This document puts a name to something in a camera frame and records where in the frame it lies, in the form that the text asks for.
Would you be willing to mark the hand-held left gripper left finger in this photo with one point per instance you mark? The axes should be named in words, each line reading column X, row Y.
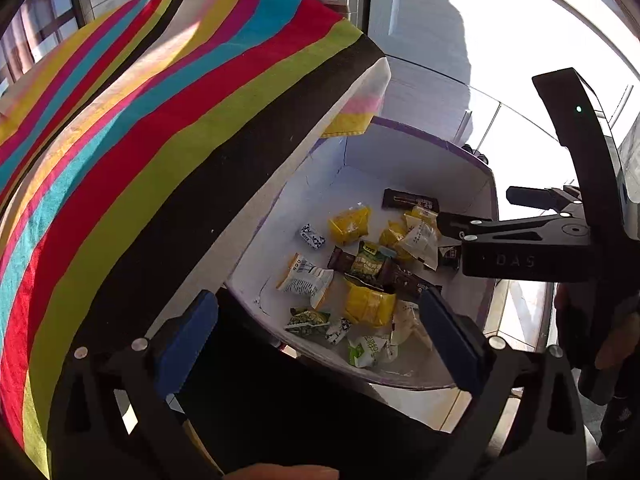
column 187, row 346

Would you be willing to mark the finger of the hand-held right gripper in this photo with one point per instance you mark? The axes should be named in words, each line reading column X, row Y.
column 540, row 197
column 515, row 227

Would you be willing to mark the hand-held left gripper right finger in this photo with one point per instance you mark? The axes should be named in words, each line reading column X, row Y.
column 450, row 341

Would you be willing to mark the plain white snack packet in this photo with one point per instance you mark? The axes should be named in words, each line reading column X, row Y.
column 410, row 322

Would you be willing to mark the small dark snack packet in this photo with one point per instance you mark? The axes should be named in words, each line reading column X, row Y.
column 448, row 256

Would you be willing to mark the white yellow snack packet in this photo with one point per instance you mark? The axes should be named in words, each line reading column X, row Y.
column 422, row 213

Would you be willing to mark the white triangular snack packet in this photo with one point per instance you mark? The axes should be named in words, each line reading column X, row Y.
column 420, row 244

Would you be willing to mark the white packet with blue print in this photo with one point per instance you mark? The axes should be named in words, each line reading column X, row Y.
column 305, row 280

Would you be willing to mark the white box with purple rim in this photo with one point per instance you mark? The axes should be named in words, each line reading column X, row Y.
column 300, row 200

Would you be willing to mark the person's right hand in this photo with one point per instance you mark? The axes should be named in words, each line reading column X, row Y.
column 620, row 347

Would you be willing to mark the person's left hand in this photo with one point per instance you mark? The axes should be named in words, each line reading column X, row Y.
column 280, row 474

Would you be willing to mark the colourful striped tablecloth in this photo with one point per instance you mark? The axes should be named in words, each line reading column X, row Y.
column 150, row 135

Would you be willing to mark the dark framed glass door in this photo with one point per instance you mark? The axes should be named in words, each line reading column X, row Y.
column 35, row 30

